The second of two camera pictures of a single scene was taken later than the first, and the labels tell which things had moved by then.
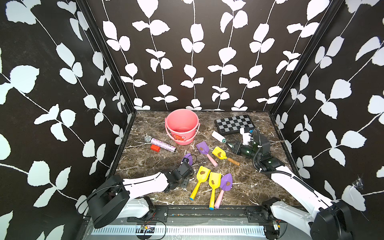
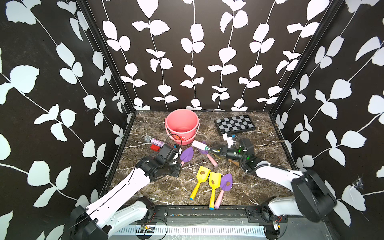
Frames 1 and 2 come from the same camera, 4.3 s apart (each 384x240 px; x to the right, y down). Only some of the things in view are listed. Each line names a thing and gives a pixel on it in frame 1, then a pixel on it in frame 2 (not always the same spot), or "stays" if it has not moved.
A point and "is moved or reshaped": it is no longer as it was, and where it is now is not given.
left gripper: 185,184 to 177,169
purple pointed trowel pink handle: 189,157 is moved or reshaped
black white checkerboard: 233,124 stays
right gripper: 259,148 to 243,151
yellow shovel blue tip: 214,179 stays
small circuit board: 147,229 stays
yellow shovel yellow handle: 202,176 stays
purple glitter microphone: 160,143 stays
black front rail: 205,214 stays
